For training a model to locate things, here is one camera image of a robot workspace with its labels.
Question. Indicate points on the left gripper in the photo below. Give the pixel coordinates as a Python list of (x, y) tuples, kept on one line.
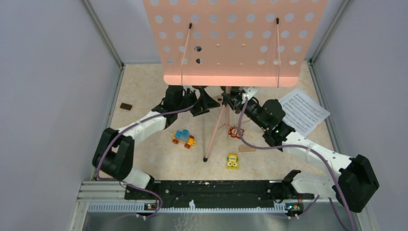
[(204, 101)]

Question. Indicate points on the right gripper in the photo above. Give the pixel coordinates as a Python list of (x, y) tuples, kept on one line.
[(235, 101)]

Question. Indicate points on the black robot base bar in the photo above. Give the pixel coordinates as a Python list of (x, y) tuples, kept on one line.
[(221, 194)]

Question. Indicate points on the wooden block near owl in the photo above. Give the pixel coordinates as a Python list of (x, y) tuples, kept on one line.
[(245, 149)]

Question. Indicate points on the small brown flat block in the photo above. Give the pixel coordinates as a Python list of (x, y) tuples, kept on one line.
[(126, 106)]

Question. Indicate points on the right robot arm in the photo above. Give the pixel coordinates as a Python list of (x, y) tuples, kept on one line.
[(351, 180)]

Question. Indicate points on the sheet music page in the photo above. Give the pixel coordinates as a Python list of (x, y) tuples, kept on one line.
[(302, 113)]

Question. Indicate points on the red owl toy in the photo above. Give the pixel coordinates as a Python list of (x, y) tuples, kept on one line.
[(234, 132)]

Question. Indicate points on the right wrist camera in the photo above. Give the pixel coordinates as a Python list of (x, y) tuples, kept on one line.
[(249, 92)]

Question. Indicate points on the toy block car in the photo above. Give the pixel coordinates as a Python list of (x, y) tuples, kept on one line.
[(183, 136)]

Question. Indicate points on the yellow owl toy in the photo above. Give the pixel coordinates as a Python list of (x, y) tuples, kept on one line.
[(232, 161)]

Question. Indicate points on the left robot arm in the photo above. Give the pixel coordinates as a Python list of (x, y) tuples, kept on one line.
[(113, 158)]

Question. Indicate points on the pink music stand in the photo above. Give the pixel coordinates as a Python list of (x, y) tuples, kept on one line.
[(233, 43)]

